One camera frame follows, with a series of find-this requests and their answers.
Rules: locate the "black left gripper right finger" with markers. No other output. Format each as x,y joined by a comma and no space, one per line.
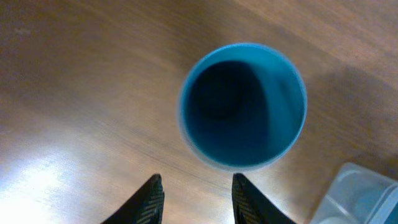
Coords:
250,206

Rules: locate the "blue cup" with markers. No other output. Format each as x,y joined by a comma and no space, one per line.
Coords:
242,107

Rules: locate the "clear plastic storage container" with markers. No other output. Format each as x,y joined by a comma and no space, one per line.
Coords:
358,195

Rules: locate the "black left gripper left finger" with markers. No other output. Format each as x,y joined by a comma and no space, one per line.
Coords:
145,206

